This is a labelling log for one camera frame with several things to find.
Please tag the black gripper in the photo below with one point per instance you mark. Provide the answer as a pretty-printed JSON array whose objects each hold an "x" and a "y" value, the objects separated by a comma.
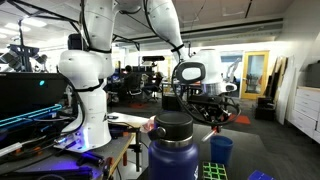
[{"x": 205, "y": 106}]

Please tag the orange capped white marker pen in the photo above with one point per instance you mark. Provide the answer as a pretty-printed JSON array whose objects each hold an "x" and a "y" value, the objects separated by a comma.
[{"x": 209, "y": 136}]

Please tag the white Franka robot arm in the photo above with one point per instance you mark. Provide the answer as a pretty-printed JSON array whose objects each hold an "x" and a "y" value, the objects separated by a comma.
[{"x": 88, "y": 66}]

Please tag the blue plastic cup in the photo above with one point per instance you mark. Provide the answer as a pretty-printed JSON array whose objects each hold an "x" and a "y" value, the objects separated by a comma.
[{"x": 221, "y": 150}]

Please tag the orange floor mat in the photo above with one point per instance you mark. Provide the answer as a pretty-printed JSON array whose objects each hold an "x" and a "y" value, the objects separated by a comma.
[{"x": 243, "y": 120}]

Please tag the black floor box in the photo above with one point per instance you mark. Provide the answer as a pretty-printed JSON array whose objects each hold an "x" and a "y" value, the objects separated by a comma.
[{"x": 265, "y": 110}]

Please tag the black green Rubik's cube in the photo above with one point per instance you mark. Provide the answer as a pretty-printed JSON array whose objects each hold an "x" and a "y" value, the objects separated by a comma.
[{"x": 214, "y": 171}]

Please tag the yellow framed door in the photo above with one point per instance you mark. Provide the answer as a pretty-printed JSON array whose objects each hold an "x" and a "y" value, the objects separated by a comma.
[{"x": 245, "y": 75}]

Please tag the blue bottle with black lid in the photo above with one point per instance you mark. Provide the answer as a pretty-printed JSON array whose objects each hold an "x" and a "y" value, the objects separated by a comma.
[{"x": 173, "y": 156}]

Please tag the blue orange puzzle cube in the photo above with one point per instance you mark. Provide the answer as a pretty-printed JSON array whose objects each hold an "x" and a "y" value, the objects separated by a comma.
[{"x": 261, "y": 175}]

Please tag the leaning wooden boards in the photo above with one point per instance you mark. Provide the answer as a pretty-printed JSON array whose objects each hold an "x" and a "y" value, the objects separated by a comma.
[{"x": 281, "y": 86}]

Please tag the white drawer cabinet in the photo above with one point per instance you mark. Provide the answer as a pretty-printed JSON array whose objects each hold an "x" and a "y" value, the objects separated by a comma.
[{"x": 306, "y": 111}]

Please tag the white flat board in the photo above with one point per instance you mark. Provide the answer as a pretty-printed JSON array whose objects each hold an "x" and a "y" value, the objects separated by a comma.
[{"x": 128, "y": 119}]

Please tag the black swivel chair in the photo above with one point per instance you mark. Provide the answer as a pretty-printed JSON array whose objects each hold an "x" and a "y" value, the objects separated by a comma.
[{"x": 132, "y": 83}]

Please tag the metal breadboard robot table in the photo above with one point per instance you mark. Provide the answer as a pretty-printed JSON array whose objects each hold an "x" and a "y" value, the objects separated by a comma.
[{"x": 66, "y": 161}]

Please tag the black computer monitor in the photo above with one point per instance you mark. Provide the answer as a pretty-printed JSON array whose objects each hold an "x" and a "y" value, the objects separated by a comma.
[{"x": 30, "y": 93}]

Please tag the black studio light stand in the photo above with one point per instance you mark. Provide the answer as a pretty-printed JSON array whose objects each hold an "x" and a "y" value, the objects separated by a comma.
[{"x": 23, "y": 53}]

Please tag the black camera on stand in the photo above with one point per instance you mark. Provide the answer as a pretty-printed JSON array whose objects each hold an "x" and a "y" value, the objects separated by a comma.
[{"x": 152, "y": 58}]

